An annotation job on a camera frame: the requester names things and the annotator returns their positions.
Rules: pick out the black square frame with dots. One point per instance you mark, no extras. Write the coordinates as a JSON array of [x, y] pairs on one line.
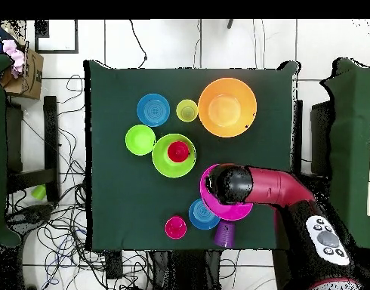
[[41, 30]]

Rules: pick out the small green plastic bowl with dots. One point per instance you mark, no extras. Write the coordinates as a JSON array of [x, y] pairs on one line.
[[140, 140]]

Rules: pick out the purple plastic cup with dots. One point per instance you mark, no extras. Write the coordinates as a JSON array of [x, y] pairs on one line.
[[225, 235]]

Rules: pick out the red plastic cup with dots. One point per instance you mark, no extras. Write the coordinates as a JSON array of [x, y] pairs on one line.
[[178, 152]]

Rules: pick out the black base with knob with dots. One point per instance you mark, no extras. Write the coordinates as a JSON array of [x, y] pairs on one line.
[[31, 216]]

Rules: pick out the dark green table cloth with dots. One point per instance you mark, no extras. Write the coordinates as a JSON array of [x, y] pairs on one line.
[[118, 211]]

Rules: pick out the blue plastic bowl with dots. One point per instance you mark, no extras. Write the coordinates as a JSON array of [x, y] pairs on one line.
[[153, 110], [200, 216]]

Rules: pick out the pink cloth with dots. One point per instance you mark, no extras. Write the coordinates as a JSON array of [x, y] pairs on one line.
[[14, 54]]

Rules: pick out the large pink plastic bowl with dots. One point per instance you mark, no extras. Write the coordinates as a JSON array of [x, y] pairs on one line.
[[230, 213]]

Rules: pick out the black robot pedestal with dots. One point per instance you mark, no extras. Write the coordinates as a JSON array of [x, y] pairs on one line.
[[188, 272]]

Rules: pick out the large green plastic bowl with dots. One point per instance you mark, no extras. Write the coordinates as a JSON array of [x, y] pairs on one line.
[[164, 163]]

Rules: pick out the black power strip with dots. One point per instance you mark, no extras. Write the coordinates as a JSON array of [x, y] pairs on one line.
[[114, 265]]

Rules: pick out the brown cardboard box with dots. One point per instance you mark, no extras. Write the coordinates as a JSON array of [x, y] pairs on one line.
[[34, 78]]

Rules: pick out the crimson pink plastic cup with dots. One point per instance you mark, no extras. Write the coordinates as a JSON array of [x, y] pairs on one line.
[[175, 227]]

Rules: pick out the green cup on floor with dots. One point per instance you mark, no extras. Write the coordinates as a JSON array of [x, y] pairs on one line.
[[39, 192]]

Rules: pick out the black metal stand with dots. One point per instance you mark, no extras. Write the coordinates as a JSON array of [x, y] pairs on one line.
[[50, 136]]

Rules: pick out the black box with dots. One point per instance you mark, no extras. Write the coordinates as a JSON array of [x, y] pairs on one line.
[[321, 136]]

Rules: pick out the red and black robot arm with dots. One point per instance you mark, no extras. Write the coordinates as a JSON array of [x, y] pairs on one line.
[[272, 187]]

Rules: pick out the orange plastic bowl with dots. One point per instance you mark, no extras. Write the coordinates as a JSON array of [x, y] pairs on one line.
[[227, 107]]

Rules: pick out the yellow plastic cup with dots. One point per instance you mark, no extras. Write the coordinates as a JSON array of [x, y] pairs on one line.
[[187, 110]]

